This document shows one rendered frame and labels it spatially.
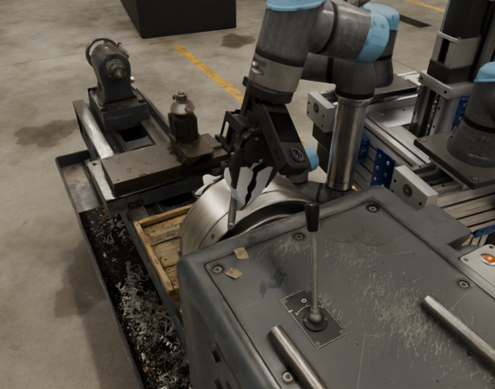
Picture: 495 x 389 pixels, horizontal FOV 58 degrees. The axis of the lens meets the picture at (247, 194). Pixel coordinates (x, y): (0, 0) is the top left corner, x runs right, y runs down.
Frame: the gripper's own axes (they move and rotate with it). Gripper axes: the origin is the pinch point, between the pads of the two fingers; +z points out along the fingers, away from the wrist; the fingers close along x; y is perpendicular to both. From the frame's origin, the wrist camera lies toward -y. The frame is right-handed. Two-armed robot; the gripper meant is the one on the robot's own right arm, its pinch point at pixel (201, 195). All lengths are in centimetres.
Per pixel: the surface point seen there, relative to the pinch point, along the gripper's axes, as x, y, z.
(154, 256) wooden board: -17.7, 2.6, 14.0
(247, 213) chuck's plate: 14.8, -27.3, 1.0
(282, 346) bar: 19, -58, 12
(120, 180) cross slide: -11.2, 32.5, 14.2
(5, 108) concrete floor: -108, 326, 54
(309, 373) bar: 19, -62, 11
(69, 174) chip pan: -54, 111, 25
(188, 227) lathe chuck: 7.8, -18.3, 10.0
